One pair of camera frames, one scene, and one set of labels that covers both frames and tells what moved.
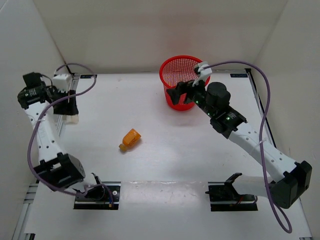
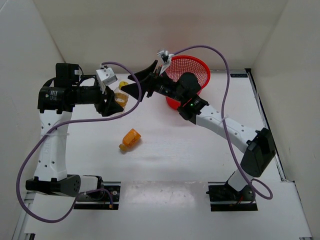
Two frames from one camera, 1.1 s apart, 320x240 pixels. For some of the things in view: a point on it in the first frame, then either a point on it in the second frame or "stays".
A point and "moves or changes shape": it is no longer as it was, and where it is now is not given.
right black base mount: x=224 y=196 stays
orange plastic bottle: x=130 y=140 stays
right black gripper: x=182 y=87 -> x=154 y=83
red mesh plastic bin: x=173 y=71 stays
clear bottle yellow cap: x=71 y=119 moves or changes shape
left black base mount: x=110 y=201 stays
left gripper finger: x=68 y=107 -> x=112 y=107
